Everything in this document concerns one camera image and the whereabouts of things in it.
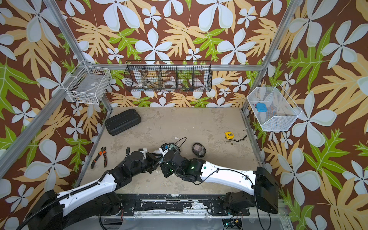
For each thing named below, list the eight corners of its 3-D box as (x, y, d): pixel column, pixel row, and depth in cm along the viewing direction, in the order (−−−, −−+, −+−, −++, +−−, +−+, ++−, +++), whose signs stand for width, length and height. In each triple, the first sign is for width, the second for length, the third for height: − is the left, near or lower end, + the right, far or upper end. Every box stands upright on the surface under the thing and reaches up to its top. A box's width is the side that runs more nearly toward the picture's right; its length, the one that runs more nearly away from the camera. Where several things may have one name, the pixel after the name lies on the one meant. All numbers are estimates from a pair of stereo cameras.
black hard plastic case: (112, 138, 104) (108, 133, 99) (105, 126, 111) (101, 121, 106) (143, 122, 114) (141, 116, 109) (136, 112, 121) (133, 106, 116)
